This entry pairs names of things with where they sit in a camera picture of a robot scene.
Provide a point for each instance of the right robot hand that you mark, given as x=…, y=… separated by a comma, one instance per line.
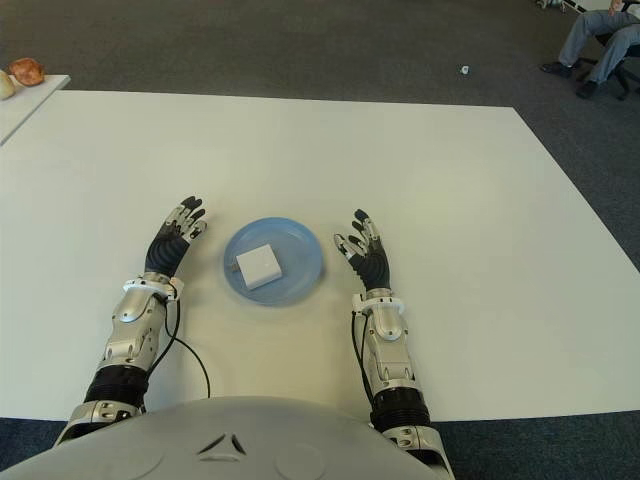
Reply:
x=375, y=267

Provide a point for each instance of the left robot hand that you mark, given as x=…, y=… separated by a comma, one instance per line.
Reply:
x=165, y=252

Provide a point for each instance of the white square charger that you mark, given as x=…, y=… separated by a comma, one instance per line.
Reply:
x=257, y=267

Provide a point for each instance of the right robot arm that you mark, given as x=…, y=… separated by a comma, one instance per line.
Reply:
x=390, y=345

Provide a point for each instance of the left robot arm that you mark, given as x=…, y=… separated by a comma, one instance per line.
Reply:
x=130, y=325

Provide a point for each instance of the blue round plate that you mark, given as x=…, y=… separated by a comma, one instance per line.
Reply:
x=300, y=260

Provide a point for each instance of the grey robot torso shell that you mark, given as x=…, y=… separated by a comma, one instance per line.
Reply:
x=150, y=440

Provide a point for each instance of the white side table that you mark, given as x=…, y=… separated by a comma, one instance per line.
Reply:
x=27, y=105

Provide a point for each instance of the crumpled white paper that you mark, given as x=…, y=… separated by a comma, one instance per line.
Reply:
x=465, y=69

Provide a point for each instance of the brown round bread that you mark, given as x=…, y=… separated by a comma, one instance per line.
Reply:
x=27, y=71

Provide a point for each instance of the beige round fruit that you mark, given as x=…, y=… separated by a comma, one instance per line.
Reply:
x=6, y=86

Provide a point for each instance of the seated person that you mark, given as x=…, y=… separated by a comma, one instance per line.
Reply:
x=580, y=35

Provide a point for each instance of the black office chair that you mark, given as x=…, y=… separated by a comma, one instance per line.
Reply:
x=627, y=75

